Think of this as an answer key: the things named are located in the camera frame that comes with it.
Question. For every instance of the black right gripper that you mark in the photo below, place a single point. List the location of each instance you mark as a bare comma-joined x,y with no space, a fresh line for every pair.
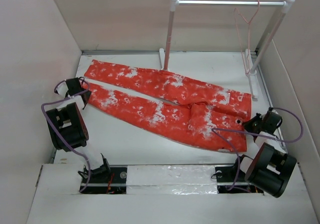
246,124

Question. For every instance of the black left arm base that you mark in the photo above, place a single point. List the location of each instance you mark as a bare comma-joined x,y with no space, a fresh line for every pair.
105,179

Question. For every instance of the red white tie-dye trousers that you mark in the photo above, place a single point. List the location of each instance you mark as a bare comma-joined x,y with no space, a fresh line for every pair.
182,109

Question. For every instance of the pink wire hanger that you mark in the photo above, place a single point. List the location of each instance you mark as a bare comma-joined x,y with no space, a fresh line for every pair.
247,34

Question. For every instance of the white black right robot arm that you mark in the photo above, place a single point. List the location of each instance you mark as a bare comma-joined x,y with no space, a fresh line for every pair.
270,169

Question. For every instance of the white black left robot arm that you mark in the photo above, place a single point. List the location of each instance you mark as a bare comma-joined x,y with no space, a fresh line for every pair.
67,128

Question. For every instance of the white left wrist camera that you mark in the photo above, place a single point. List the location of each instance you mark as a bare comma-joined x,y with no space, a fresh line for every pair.
61,89

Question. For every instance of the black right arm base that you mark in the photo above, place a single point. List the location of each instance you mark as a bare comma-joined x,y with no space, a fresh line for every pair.
225,175

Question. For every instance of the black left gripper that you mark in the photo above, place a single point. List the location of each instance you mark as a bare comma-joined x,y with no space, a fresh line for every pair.
87,94

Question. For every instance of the white clothes rack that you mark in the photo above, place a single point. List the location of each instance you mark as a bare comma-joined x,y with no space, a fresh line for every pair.
250,65

